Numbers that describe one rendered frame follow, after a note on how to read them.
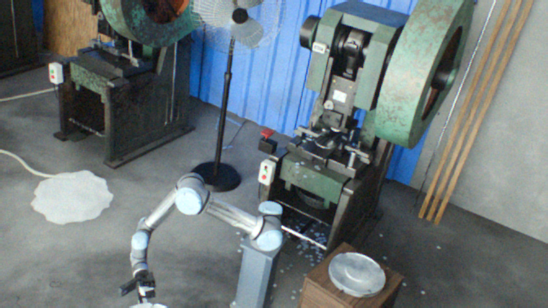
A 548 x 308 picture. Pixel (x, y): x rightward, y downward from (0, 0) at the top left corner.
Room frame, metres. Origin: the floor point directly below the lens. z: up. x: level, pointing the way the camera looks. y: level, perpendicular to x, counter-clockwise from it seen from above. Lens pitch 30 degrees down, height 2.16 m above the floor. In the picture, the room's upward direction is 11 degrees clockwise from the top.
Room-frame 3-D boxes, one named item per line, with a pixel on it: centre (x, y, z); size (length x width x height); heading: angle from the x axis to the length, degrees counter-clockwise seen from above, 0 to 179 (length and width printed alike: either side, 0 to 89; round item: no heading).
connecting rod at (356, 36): (2.73, -0.33, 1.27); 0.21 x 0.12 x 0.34; 156
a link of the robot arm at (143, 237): (1.87, 0.55, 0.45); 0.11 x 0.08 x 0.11; 7
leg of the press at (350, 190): (2.75, -0.63, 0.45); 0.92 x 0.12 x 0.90; 156
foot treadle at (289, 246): (2.61, -0.27, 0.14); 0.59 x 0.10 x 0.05; 156
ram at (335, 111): (2.69, -0.31, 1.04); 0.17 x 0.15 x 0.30; 156
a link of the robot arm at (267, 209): (2.04, -0.03, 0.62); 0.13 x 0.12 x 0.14; 7
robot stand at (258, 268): (2.05, -0.03, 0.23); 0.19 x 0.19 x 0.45; 70
